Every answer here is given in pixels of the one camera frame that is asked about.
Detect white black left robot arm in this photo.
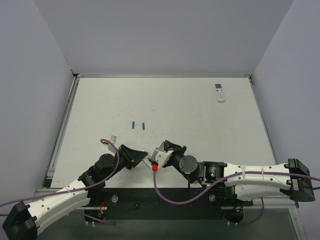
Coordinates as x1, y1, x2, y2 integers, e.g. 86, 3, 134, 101
2, 145, 148, 240

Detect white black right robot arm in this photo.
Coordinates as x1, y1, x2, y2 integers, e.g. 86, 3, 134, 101
160, 140, 316, 202

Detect small white remote control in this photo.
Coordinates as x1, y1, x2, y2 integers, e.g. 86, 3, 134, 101
214, 83, 226, 103

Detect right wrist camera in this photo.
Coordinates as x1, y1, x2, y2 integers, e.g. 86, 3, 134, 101
151, 148, 174, 172

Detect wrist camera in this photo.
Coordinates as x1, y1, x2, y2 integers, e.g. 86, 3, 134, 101
100, 135, 117, 154
151, 148, 174, 172

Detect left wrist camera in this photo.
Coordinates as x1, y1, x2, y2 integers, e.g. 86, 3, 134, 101
100, 135, 117, 154

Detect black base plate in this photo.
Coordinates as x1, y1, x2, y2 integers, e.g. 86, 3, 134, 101
84, 187, 253, 222

